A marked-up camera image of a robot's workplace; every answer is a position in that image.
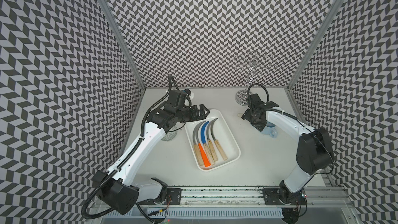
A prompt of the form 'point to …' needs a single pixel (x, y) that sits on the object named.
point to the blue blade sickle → (204, 144)
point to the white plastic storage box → (213, 140)
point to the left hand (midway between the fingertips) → (201, 115)
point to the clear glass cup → (170, 134)
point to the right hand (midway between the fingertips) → (249, 123)
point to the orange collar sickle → (207, 163)
